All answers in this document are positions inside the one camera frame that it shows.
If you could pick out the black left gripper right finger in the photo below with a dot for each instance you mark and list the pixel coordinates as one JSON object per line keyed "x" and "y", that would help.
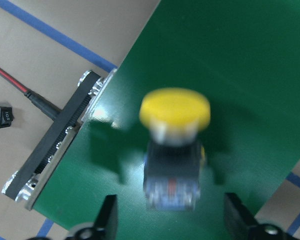
{"x": 238, "y": 220}

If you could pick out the green conveyor belt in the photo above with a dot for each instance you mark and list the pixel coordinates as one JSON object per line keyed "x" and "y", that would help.
{"x": 244, "y": 57}

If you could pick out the yellow push button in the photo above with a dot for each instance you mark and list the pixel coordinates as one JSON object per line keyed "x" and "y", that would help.
{"x": 174, "y": 118}

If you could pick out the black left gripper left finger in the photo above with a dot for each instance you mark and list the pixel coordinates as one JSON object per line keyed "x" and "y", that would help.
{"x": 106, "y": 223}

